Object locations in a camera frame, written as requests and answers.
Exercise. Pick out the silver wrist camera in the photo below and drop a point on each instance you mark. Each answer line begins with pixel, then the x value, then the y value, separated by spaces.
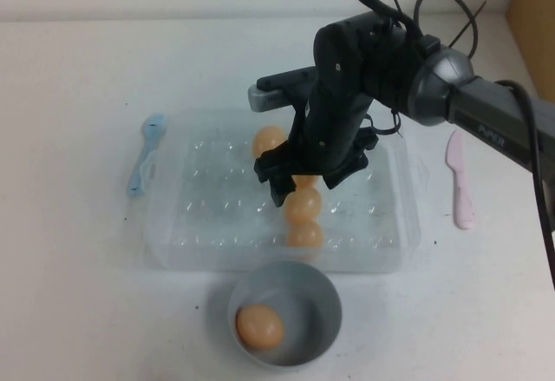
pixel 264 100

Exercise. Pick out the orange egg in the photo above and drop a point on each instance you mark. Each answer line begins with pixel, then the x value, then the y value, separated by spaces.
pixel 304 205
pixel 265 140
pixel 259 326
pixel 305 235
pixel 307 181

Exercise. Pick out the clear plastic egg box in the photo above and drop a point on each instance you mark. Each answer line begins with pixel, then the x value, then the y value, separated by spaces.
pixel 195 194

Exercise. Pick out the blue plastic spoon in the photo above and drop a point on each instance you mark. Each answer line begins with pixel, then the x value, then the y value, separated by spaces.
pixel 141 168

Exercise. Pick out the grey round bowl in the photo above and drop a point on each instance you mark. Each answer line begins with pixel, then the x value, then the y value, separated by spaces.
pixel 303 337

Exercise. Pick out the pink plastic knife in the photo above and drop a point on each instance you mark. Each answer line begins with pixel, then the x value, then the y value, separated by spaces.
pixel 460 185

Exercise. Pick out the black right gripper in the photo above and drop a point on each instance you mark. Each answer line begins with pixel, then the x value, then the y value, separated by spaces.
pixel 334 107

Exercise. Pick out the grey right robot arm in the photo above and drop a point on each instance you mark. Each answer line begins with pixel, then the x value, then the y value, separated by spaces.
pixel 477 107

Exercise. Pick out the brown cardboard box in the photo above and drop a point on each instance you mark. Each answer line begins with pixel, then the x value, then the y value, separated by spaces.
pixel 535 16

